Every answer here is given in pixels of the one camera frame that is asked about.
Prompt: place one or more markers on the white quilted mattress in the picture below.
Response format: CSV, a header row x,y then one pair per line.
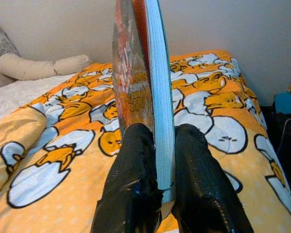
x,y
14,94

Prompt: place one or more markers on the red dark cover book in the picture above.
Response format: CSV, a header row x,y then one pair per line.
x,y
160,97

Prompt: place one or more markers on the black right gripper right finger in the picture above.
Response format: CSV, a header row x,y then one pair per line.
x,y
203,194

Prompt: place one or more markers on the orange cartoon egg blanket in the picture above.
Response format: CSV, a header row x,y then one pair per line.
x,y
63,145

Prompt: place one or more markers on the white grey patterned sheet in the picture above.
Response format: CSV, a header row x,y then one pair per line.
x,y
0,46

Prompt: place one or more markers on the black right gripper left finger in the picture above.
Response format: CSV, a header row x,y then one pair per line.
x,y
126,194

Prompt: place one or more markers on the blue box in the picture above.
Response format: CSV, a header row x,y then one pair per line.
x,y
285,103

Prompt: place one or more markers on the beige bolster pillow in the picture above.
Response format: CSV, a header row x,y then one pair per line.
x,y
26,68

